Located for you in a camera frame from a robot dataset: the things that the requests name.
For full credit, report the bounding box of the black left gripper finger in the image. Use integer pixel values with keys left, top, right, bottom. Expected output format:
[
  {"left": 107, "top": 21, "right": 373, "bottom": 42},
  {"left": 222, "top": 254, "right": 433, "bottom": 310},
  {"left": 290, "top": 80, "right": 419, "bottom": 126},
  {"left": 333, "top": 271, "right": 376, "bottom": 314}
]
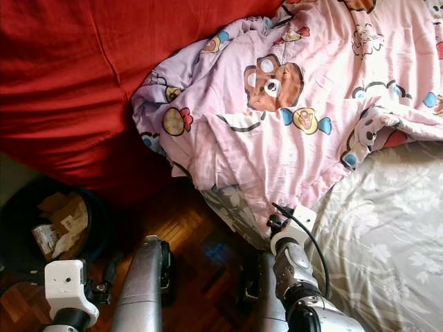
[{"left": 101, "top": 252, "right": 123, "bottom": 282}]

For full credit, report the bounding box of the pink cartoon print blanket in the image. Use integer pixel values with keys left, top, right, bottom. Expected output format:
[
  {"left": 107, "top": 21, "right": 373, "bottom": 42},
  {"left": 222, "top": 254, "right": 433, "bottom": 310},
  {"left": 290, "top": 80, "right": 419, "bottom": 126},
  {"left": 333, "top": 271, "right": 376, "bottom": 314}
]
[{"left": 132, "top": 0, "right": 443, "bottom": 240}]

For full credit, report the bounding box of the grey left robot leg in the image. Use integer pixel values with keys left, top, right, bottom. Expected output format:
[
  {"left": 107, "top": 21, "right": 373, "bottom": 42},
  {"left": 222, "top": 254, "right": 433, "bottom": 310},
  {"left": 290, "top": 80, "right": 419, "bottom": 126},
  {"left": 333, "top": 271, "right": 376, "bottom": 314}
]
[{"left": 111, "top": 235, "right": 171, "bottom": 332}]

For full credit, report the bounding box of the grey robot leg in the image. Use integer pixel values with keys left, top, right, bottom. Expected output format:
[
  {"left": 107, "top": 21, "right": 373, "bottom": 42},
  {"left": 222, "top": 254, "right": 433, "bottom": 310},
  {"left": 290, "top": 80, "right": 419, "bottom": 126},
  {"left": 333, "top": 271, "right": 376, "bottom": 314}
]
[
  {"left": 111, "top": 235, "right": 171, "bottom": 332},
  {"left": 239, "top": 250, "right": 282, "bottom": 332}
]

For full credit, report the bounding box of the brown cardboard scrap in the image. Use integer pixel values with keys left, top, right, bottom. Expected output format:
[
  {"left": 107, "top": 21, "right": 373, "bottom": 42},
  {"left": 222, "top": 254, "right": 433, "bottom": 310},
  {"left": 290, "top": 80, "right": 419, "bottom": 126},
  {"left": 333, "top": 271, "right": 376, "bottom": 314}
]
[{"left": 38, "top": 192, "right": 90, "bottom": 257}]

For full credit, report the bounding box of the white labelled can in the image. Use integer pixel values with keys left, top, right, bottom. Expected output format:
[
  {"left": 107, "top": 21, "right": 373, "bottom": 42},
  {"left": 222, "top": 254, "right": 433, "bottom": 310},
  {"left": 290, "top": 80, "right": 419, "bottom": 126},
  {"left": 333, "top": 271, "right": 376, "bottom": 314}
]
[{"left": 31, "top": 223, "right": 58, "bottom": 261}]

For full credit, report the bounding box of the grey right robot leg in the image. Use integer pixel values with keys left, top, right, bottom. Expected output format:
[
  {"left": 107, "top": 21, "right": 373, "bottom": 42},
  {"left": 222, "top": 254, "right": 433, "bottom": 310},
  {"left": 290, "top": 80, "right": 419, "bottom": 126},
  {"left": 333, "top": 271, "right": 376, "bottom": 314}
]
[{"left": 239, "top": 250, "right": 282, "bottom": 332}]

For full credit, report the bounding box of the black round waste bin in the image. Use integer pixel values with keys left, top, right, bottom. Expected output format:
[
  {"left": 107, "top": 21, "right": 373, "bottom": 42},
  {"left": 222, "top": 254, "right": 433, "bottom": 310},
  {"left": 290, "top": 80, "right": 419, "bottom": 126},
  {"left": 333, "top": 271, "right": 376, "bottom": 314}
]
[{"left": 0, "top": 176, "right": 112, "bottom": 268}]

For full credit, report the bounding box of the bed with grey floral sheet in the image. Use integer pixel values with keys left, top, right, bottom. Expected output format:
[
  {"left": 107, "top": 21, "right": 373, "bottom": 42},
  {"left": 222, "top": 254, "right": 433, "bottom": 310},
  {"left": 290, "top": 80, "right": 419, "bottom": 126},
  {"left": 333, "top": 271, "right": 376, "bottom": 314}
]
[{"left": 197, "top": 142, "right": 443, "bottom": 332}]

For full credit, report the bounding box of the white quilted mattress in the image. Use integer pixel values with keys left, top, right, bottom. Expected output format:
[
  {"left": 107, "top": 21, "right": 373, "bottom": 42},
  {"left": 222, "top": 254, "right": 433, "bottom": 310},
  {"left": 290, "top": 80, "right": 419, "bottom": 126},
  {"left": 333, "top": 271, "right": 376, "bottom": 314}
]
[{"left": 0, "top": 152, "right": 26, "bottom": 210}]

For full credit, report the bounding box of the red covered mattress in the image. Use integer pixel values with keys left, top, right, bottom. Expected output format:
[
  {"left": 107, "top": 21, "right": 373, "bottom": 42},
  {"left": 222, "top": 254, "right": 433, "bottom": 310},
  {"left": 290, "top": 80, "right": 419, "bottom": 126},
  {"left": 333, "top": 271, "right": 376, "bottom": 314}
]
[{"left": 0, "top": 0, "right": 284, "bottom": 210}]

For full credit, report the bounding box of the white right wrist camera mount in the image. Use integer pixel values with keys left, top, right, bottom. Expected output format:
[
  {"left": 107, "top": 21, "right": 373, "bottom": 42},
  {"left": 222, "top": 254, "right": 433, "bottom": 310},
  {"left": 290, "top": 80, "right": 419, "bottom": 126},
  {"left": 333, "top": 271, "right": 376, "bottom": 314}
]
[{"left": 270, "top": 205, "right": 318, "bottom": 256}]

